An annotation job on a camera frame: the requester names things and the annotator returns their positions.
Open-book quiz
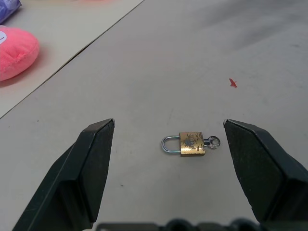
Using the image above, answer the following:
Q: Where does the brass padlock with steel shackle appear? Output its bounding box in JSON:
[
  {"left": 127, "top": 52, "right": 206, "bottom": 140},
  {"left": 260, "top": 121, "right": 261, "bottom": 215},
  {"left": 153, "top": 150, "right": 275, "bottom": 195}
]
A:
[{"left": 160, "top": 131, "right": 206, "bottom": 157}]

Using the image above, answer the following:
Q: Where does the purple package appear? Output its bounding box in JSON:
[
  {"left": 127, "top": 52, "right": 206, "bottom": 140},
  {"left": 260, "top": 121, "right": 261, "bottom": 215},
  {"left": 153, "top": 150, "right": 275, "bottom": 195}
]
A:
[{"left": 0, "top": 0, "right": 22, "bottom": 25}]

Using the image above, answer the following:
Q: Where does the pink plush toy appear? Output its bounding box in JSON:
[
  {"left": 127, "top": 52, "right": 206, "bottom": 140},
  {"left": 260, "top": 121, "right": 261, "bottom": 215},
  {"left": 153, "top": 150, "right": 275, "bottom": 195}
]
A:
[{"left": 0, "top": 25, "right": 40, "bottom": 82}]

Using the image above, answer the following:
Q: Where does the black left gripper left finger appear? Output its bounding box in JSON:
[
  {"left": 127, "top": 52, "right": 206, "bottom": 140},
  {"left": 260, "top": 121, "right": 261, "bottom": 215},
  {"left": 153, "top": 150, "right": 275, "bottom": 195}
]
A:
[{"left": 12, "top": 118, "right": 116, "bottom": 231}]

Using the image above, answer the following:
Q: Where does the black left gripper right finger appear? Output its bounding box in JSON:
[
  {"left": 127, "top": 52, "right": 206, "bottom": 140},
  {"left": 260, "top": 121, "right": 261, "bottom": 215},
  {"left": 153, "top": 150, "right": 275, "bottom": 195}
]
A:
[{"left": 223, "top": 118, "right": 308, "bottom": 223}]

